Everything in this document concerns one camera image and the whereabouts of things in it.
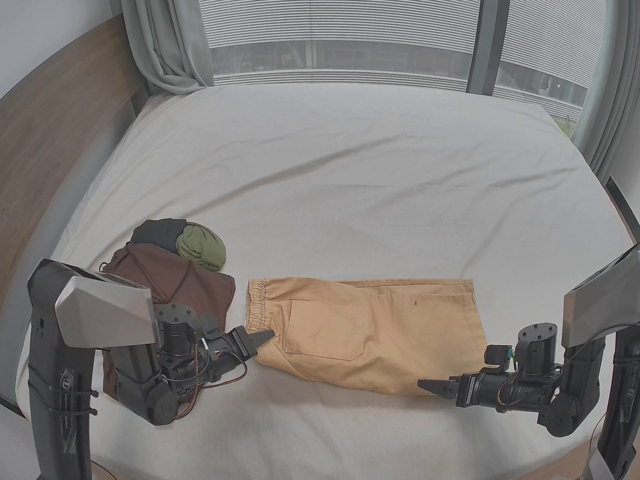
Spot window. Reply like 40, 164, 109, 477
192, 0, 608, 139

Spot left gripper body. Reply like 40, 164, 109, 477
197, 326, 257, 383

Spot brown garment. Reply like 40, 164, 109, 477
97, 243, 236, 401

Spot black garment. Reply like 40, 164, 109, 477
131, 219, 188, 257

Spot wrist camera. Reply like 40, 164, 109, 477
484, 345, 516, 371
197, 314, 222, 340

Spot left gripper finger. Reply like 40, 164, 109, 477
248, 331, 275, 358

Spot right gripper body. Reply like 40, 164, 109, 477
455, 370, 521, 411

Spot grey-green curtain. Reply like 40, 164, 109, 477
571, 0, 640, 185
116, 0, 217, 96

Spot tan shorts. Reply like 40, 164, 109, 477
245, 277, 488, 396

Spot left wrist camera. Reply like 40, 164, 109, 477
197, 314, 222, 340

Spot bed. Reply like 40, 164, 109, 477
0, 13, 640, 480

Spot green garment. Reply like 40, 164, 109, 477
176, 223, 228, 272

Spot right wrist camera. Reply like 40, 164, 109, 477
484, 345, 516, 371

